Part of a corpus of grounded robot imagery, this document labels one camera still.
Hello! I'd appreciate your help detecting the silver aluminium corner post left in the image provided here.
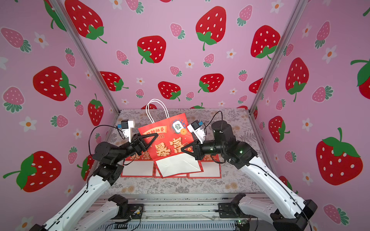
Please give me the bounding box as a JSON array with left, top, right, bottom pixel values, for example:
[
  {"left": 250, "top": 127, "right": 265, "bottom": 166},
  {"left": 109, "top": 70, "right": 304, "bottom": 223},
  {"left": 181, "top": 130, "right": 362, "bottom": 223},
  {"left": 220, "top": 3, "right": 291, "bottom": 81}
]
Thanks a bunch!
[{"left": 50, "top": 0, "right": 120, "bottom": 114}]

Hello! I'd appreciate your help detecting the silver aluminium corner post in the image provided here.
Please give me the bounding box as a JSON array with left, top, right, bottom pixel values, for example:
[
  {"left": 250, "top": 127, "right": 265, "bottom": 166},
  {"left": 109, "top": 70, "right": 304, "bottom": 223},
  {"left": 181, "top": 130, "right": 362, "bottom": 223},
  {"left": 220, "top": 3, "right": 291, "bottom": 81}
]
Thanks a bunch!
[
  {"left": 250, "top": 0, "right": 308, "bottom": 113},
  {"left": 50, "top": 0, "right": 120, "bottom": 114}
]

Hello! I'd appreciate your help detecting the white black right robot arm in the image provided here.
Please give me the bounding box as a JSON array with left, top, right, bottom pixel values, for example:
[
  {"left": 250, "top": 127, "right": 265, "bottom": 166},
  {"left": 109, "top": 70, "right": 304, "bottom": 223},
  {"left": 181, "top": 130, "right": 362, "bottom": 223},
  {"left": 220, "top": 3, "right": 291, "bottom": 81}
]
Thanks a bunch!
[{"left": 181, "top": 120, "right": 318, "bottom": 231}]

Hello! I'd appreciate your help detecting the red paper gift bag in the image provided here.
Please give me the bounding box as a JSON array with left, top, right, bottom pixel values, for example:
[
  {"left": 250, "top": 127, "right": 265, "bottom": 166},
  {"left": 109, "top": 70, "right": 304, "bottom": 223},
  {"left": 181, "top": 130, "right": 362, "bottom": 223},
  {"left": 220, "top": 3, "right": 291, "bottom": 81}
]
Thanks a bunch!
[{"left": 121, "top": 159, "right": 155, "bottom": 178}]

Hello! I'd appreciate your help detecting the silver aluminium corner post right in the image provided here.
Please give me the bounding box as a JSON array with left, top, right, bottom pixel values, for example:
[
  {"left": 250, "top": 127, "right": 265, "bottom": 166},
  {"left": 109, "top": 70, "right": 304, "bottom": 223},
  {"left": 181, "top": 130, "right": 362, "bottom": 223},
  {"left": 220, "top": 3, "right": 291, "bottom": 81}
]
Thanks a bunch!
[{"left": 250, "top": 0, "right": 308, "bottom": 113}]

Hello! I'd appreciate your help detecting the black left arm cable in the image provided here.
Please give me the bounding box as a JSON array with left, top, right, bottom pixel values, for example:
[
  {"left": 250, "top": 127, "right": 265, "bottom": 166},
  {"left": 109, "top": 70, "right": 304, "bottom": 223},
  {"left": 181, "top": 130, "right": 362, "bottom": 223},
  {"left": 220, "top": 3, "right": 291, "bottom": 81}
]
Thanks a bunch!
[{"left": 88, "top": 125, "right": 128, "bottom": 157}]

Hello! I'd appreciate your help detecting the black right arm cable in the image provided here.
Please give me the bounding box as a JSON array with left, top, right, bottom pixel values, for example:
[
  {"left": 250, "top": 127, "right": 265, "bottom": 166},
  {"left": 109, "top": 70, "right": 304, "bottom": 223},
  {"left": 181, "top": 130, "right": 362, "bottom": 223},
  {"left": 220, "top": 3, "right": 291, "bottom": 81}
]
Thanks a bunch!
[{"left": 203, "top": 111, "right": 224, "bottom": 128}]

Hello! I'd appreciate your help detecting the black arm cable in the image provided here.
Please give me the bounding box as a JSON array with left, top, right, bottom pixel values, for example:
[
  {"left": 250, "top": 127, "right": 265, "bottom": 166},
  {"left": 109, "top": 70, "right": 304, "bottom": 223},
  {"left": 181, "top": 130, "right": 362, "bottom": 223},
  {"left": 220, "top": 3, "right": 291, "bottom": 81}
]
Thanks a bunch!
[
  {"left": 88, "top": 125, "right": 128, "bottom": 157},
  {"left": 203, "top": 111, "right": 224, "bottom": 128}
]

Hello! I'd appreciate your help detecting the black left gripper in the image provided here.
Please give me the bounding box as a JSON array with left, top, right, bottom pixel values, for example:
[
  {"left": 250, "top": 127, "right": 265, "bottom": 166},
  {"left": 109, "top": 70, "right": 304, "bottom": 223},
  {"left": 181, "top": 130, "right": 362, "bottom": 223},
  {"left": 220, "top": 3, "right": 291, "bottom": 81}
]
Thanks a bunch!
[{"left": 111, "top": 134, "right": 155, "bottom": 167}]

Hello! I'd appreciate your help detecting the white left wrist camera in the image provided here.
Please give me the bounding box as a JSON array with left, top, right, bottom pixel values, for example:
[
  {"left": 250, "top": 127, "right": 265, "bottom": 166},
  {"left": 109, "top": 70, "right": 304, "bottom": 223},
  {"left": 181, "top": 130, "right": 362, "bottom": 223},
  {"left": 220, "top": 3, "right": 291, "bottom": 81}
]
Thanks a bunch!
[{"left": 117, "top": 120, "right": 135, "bottom": 142}]

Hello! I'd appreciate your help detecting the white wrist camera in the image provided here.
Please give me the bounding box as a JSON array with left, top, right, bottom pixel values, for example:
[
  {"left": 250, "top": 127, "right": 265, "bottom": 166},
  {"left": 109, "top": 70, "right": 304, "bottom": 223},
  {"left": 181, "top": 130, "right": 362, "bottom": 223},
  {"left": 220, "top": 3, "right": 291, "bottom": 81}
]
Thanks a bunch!
[
  {"left": 117, "top": 120, "right": 135, "bottom": 142},
  {"left": 187, "top": 120, "right": 206, "bottom": 144}
]

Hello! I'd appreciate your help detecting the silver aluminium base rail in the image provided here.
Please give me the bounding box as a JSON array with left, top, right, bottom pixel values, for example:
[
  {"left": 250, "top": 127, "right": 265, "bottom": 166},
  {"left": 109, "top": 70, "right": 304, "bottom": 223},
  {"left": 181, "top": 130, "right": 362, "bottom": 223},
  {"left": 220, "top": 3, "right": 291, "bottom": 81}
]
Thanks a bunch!
[{"left": 77, "top": 192, "right": 301, "bottom": 231}]

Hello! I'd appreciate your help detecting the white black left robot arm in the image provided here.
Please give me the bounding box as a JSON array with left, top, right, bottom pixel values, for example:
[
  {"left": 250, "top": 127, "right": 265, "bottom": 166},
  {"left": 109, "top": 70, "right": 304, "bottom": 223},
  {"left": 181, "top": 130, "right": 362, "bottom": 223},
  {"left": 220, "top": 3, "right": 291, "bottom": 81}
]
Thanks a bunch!
[{"left": 31, "top": 133, "right": 158, "bottom": 231}]

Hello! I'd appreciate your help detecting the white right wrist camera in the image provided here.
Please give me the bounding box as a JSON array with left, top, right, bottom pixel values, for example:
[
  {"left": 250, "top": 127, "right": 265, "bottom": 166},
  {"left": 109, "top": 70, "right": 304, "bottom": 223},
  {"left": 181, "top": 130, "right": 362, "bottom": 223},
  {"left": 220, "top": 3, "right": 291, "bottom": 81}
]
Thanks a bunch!
[{"left": 187, "top": 120, "right": 206, "bottom": 144}]

